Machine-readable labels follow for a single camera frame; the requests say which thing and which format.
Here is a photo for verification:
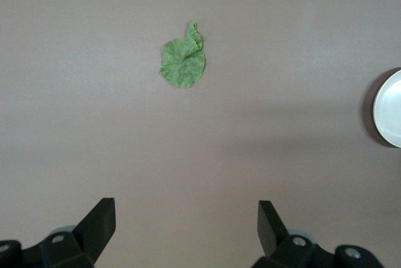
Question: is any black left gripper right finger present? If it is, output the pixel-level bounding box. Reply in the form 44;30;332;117
252;200;385;268

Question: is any beige round plate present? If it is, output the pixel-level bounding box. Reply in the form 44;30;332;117
372;68;401;149

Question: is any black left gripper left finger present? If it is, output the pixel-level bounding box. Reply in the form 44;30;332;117
0;198;117;268

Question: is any green lettuce leaf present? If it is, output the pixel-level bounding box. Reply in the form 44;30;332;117
159;20;207;90

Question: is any brown table cover mat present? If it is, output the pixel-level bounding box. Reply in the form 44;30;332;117
0;0;401;268

